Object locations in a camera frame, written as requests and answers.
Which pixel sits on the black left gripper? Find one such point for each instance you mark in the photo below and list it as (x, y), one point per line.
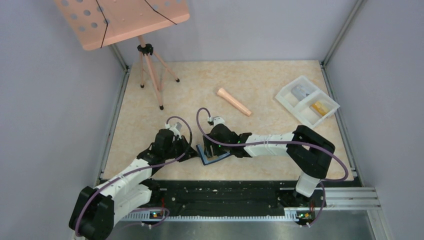
(182, 141)

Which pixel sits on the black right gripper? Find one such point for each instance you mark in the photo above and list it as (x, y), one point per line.
(208, 150)

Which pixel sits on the blue card holder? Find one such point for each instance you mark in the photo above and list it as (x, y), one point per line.
(212, 159)

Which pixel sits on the gold credit card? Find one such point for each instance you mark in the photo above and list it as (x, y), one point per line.
(320, 108)

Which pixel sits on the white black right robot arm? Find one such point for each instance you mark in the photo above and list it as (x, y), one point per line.
(310, 151)

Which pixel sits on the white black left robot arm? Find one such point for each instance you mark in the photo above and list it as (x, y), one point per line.
(98, 209)

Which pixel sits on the silver card in tray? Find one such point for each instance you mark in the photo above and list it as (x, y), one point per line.
(300, 92)

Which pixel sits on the pink tapered stick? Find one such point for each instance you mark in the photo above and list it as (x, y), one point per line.
(221, 92)

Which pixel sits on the white plastic divided tray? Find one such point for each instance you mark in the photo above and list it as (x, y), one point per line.
(302, 110)

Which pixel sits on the pink music stand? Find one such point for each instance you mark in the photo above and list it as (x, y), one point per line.
(99, 23)

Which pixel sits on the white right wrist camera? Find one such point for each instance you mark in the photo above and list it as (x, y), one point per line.
(216, 120)

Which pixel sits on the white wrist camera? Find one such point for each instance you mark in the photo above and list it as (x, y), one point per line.
(175, 128)
(216, 120)

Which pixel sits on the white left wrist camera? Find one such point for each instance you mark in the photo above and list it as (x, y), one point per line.
(175, 128)

